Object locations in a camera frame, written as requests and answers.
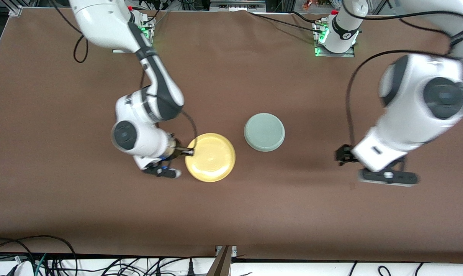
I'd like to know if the black looped floor cable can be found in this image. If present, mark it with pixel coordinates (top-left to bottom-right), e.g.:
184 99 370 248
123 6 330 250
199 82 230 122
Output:
0 235 78 276

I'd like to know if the yellow plate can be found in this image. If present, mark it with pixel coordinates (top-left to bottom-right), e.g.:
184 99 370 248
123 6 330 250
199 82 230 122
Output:
184 133 237 183

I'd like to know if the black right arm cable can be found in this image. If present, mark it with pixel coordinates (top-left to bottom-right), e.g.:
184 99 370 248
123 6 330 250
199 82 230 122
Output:
49 0 198 151

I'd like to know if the aluminium profile post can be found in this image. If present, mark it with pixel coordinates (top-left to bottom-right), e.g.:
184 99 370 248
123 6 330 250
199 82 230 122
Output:
205 245 238 276

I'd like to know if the grey metal rail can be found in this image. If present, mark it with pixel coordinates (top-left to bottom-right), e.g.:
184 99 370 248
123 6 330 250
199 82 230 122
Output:
210 0 267 12

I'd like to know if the brown table cover mat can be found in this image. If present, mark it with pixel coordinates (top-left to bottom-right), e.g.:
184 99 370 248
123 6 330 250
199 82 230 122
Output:
0 8 463 263

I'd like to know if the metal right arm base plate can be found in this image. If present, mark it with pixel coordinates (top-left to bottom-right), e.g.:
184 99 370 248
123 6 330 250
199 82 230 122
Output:
112 10 156 54

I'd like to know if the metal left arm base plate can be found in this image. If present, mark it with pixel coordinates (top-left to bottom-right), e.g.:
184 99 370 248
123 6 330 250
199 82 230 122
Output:
313 20 356 58

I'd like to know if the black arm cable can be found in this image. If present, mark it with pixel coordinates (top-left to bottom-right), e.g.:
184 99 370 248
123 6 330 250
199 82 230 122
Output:
49 0 198 151
345 49 458 147

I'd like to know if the long black table cable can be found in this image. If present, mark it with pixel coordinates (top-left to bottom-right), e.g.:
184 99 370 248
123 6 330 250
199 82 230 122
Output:
248 11 324 33

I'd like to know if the pale green plate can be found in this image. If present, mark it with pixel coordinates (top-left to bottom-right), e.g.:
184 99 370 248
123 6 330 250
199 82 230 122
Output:
244 112 286 153

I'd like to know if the short black table cable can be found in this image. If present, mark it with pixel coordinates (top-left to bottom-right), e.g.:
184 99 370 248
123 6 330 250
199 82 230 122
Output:
291 11 321 23

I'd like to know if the green thin cable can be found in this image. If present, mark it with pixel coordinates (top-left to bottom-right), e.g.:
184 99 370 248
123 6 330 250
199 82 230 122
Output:
34 253 48 276

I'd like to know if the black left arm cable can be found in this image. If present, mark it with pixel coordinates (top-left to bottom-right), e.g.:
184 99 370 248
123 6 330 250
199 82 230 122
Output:
345 49 458 147

